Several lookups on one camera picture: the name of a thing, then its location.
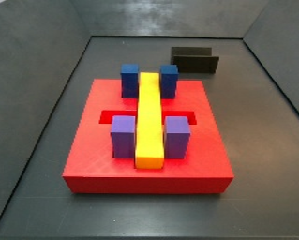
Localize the purple block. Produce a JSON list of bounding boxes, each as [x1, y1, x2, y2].
[[165, 116, 190, 159], [110, 115, 136, 158]]

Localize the black angled fixture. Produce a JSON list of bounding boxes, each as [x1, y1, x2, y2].
[[170, 47, 220, 74]]

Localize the blue block right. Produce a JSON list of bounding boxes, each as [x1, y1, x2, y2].
[[161, 65, 180, 99]]

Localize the blue block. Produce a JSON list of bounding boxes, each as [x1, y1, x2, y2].
[[161, 65, 180, 99], [121, 64, 140, 98]]

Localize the blue block left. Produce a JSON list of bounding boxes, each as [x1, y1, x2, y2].
[[121, 64, 140, 98]]

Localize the purple block left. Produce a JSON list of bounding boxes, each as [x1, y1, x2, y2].
[[110, 115, 136, 158]]

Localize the red base board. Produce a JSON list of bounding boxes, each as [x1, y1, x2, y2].
[[63, 79, 234, 194]]

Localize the purple block right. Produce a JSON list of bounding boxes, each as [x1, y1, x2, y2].
[[165, 116, 190, 159]]

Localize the yellow long bar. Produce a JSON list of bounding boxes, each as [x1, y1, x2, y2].
[[136, 72, 165, 169]]

